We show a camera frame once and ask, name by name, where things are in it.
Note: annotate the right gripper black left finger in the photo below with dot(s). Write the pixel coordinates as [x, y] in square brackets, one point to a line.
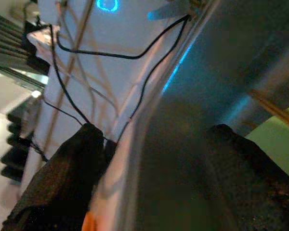
[62, 180]

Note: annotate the black power strip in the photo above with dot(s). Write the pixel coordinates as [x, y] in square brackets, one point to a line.
[14, 166]

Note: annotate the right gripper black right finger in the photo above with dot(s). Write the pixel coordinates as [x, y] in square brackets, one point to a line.
[250, 187]

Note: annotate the wooden chopstick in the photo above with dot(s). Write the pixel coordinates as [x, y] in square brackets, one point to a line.
[267, 103]
[274, 114]

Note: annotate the green plate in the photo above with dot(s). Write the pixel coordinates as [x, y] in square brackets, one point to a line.
[274, 144]

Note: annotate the stainless steel sink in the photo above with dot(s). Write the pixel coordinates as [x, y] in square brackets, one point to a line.
[183, 144]

